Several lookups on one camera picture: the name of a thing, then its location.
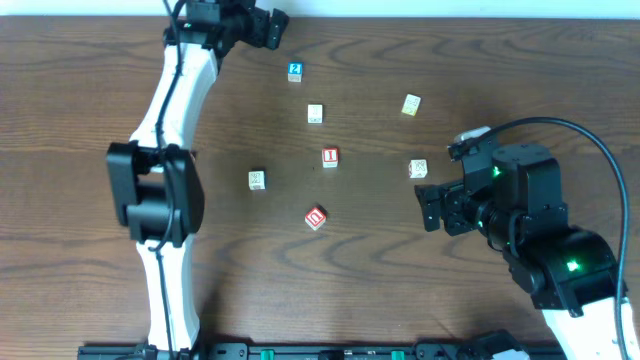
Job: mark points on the white block right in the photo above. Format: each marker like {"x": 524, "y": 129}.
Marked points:
{"x": 418, "y": 168}

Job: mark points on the white block centre top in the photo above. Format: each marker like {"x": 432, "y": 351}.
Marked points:
{"x": 315, "y": 113}

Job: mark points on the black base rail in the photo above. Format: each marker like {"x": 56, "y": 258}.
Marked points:
{"x": 242, "y": 351}

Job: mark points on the yellow-green block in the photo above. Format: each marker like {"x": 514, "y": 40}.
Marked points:
{"x": 411, "y": 105}

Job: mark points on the red letter I block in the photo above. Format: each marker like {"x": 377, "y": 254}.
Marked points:
{"x": 330, "y": 157}

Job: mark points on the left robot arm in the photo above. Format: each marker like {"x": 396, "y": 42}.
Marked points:
{"x": 157, "y": 193}

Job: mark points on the white block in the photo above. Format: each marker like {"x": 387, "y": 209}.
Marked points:
{"x": 418, "y": 168}
{"x": 315, "y": 113}
{"x": 257, "y": 180}

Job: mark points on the white block left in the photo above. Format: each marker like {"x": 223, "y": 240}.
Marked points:
{"x": 257, "y": 180}

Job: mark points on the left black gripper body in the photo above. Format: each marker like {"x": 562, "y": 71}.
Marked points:
{"x": 260, "y": 27}

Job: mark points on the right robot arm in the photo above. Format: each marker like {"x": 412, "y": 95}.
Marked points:
{"x": 512, "y": 195}

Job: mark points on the blue number 2 block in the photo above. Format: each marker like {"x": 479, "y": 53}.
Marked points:
{"x": 295, "y": 72}

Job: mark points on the red letter U block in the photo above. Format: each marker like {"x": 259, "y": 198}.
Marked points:
{"x": 315, "y": 218}

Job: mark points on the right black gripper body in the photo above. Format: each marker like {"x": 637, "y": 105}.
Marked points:
{"x": 451, "y": 208}

